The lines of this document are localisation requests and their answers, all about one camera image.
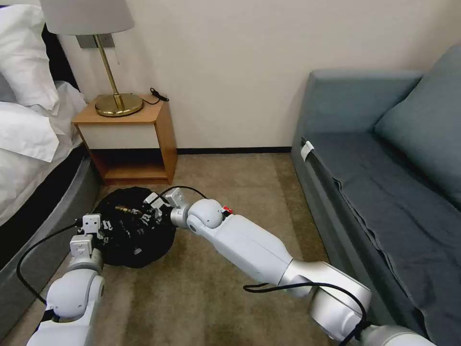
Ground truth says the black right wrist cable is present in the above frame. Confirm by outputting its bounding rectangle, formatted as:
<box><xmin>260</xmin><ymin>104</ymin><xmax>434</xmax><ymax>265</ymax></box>
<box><xmin>159</xmin><ymin>185</ymin><xmax>210</xmax><ymax>203</ymax></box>

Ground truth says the wooden nightstand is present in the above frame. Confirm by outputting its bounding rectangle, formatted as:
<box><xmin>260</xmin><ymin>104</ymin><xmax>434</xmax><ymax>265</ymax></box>
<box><xmin>73</xmin><ymin>94</ymin><xmax>178</xmax><ymax>186</ymax></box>

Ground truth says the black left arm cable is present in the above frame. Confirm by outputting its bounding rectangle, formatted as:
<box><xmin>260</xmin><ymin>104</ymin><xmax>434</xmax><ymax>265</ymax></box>
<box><xmin>17</xmin><ymin>220</ymin><xmax>85</xmax><ymax>304</ymax></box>

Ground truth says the blue-grey sofa cushion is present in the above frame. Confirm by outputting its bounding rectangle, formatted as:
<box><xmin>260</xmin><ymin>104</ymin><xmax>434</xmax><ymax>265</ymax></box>
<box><xmin>374</xmin><ymin>74</ymin><xmax>461</xmax><ymax>212</ymax></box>

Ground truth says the blue-grey sofa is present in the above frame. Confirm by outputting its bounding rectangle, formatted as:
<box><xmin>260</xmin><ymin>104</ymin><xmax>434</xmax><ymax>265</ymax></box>
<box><xmin>291</xmin><ymin>44</ymin><xmax>461</xmax><ymax>346</ymax></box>

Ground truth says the white duvet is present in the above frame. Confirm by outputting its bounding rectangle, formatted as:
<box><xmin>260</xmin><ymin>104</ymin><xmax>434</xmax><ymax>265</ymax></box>
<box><xmin>0</xmin><ymin>80</ymin><xmax>88</xmax><ymax>227</ymax></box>

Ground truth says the grey wall plate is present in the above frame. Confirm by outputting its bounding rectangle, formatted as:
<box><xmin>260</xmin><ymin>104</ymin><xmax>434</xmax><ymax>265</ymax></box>
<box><xmin>76</xmin><ymin>33</ymin><xmax>116</xmax><ymax>49</ymax></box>

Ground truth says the trash bin with black bag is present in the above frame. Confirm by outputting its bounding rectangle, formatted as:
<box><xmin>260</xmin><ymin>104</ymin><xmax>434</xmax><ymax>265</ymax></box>
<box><xmin>94</xmin><ymin>186</ymin><xmax>177</xmax><ymax>269</ymax></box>

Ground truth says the brass table lamp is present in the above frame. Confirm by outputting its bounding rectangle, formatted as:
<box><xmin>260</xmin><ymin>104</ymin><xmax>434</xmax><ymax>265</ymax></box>
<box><xmin>38</xmin><ymin>0</ymin><xmax>144</xmax><ymax>117</ymax></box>

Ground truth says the white pillow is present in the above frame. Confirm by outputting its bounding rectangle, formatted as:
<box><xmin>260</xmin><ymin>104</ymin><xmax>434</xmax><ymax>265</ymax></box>
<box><xmin>0</xmin><ymin>4</ymin><xmax>61</xmax><ymax>110</ymax></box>

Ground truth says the dark blue sofa cover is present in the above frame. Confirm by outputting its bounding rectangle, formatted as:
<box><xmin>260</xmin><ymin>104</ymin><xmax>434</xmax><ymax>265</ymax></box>
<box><xmin>304</xmin><ymin>131</ymin><xmax>461</xmax><ymax>341</ymax></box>

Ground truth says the black headboard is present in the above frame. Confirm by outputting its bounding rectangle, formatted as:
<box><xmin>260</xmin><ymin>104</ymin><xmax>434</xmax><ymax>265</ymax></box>
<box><xmin>40</xmin><ymin>22</ymin><xmax>88</xmax><ymax>104</ymax></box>

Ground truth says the black right elbow cable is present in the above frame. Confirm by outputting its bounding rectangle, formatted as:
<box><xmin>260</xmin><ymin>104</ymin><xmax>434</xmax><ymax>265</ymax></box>
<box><xmin>243</xmin><ymin>282</ymin><xmax>366</xmax><ymax>327</ymax></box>

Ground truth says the black lamp cord with switch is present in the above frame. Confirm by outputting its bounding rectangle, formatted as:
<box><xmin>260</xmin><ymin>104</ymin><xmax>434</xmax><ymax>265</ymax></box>
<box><xmin>142</xmin><ymin>87</ymin><xmax>170</xmax><ymax>106</ymax></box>

